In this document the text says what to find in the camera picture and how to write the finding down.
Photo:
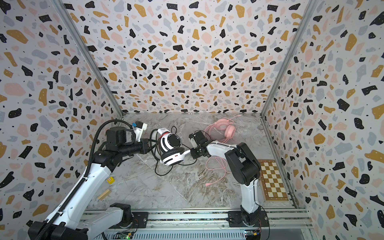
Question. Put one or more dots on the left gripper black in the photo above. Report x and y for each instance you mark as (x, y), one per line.
(144, 145)

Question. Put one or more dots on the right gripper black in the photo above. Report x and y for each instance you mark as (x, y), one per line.
(195, 151)

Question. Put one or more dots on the white black headphones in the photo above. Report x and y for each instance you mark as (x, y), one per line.
(166, 147)

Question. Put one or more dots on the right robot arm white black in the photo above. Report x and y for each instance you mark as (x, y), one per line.
(244, 167)

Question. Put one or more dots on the pink headphones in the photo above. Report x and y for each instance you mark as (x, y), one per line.
(224, 124)

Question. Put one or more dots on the small yellow block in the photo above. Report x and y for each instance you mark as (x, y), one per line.
(110, 180)

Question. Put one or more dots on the small wooden block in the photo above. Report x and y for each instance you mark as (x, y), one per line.
(105, 194)

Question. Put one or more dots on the wooden checkerboard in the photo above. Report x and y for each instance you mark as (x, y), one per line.
(272, 182)

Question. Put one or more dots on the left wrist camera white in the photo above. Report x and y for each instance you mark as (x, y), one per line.
(139, 128)

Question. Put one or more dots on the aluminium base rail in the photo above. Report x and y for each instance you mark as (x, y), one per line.
(215, 224)

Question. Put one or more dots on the left corner aluminium post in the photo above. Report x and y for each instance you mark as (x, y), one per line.
(65, 16)

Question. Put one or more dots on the corner aluminium post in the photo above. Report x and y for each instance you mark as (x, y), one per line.
(291, 51)
(65, 16)

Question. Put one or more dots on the right corner aluminium post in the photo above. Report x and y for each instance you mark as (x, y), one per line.
(291, 51)

